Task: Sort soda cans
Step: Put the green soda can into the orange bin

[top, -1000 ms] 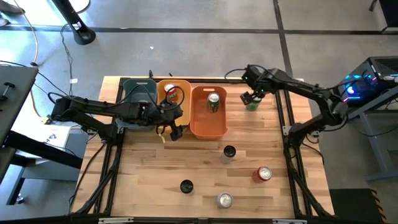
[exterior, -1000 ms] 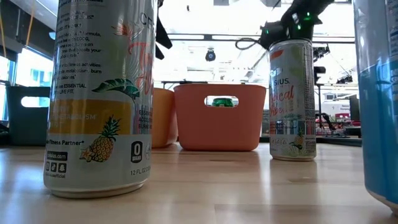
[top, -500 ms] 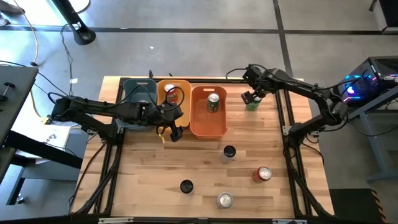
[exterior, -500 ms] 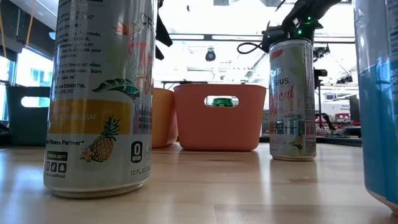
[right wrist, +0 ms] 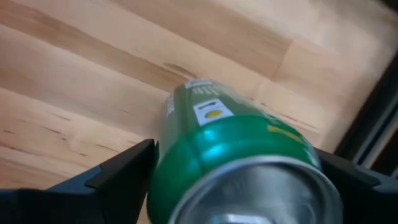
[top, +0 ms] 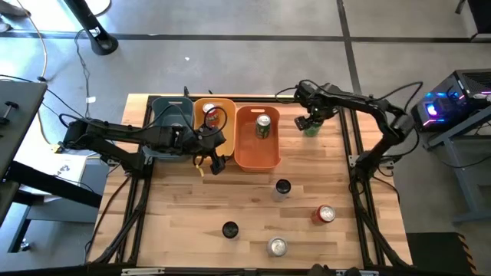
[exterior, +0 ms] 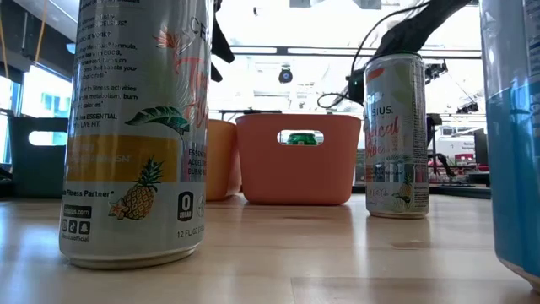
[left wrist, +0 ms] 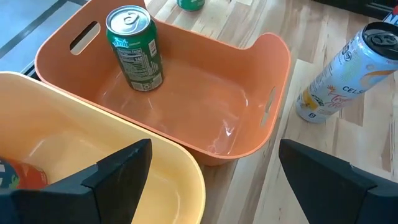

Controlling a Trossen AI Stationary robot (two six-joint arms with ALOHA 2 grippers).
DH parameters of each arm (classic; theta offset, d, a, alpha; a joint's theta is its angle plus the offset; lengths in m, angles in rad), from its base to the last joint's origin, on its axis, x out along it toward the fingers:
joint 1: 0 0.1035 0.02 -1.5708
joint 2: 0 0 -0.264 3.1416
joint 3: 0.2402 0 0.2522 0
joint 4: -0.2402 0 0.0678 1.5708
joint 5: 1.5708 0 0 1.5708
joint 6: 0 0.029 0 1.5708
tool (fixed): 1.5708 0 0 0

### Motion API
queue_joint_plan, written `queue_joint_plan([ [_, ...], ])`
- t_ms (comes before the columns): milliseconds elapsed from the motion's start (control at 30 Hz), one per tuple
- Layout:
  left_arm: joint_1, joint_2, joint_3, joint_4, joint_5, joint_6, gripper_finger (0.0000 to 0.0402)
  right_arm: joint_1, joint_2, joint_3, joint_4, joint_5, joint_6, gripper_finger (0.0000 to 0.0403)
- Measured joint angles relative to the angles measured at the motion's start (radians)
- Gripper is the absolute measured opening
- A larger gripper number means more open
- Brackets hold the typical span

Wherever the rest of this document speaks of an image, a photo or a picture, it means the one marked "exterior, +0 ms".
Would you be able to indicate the white background machine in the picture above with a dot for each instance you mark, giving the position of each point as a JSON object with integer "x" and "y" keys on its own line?
{"x": 455, "y": 145}

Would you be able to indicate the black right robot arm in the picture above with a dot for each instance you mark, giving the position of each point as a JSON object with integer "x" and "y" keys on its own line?
{"x": 413, "y": 29}

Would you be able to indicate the orange plastic bin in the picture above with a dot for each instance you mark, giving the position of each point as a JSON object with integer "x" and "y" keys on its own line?
{"x": 261, "y": 169}

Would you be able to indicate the yellow plastic bin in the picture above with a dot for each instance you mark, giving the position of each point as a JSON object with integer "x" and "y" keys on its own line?
{"x": 221, "y": 160}

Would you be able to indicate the white Celsius can black lid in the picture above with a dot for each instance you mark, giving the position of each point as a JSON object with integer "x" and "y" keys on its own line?
{"x": 135, "y": 169}
{"x": 396, "y": 148}

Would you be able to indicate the green soda can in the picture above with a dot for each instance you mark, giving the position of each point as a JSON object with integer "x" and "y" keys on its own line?
{"x": 301, "y": 139}

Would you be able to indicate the black round ceiling camera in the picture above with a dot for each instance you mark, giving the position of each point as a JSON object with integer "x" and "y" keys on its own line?
{"x": 285, "y": 76}

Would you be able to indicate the dark monitor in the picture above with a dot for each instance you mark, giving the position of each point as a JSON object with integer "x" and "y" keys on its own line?
{"x": 481, "y": 148}

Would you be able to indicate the teal plastic bin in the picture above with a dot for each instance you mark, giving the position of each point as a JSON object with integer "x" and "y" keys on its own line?
{"x": 38, "y": 173}

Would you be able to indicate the black aluminium table frame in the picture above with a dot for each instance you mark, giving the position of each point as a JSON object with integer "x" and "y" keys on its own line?
{"x": 460, "y": 191}

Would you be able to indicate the black background stand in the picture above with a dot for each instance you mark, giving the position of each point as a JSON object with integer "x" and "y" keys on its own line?
{"x": 432, "y": 139}

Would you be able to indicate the light blue soda can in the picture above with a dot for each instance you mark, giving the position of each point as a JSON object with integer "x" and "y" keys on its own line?
{"x": 514, "y": 169}

